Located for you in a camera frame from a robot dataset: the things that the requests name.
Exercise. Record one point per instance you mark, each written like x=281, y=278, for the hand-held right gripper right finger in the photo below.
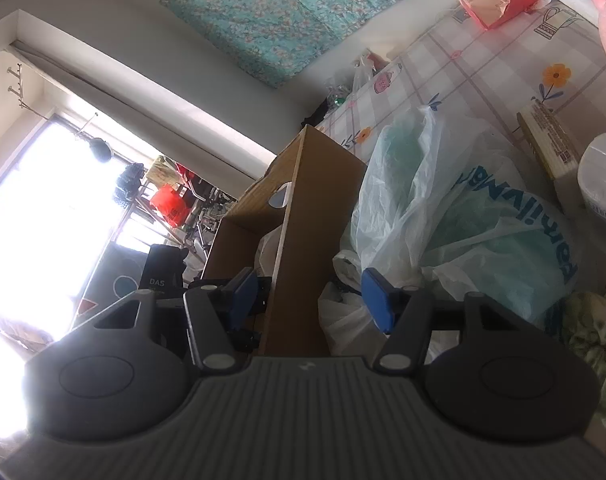
x=378, y=300

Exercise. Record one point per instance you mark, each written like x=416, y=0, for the translucent bag with green contents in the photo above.
x=398, y=185

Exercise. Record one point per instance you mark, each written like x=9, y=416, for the red bag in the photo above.
x=170, y=205

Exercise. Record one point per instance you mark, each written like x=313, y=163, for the clear plastic bag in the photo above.
x=355, y=80

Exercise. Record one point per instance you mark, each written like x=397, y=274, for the dark blue hanging clothes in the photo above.
x=130, y=182

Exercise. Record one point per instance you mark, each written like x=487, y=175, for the white round container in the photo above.
x=605, y=180

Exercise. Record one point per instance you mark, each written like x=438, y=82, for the teal floral wall cloth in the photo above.
x=283, y=15

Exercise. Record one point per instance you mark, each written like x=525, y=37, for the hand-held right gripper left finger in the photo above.
x=243, y=295

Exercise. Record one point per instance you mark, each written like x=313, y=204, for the metal hook rail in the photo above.
x=18, y=90

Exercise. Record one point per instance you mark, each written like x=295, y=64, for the bright window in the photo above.
x=43, y=200

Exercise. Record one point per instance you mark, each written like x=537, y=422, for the brown cardboard box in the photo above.
x=313, y=210

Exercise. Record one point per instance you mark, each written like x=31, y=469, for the white bag with blue print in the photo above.
x=503, y=250

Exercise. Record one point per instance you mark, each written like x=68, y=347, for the pale green cloth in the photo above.
x=593, y=340

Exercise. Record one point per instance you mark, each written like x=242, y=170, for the black hanging ball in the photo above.
x=99, y=150

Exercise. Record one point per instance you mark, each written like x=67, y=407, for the beige printed carton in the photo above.
x=553, y=145

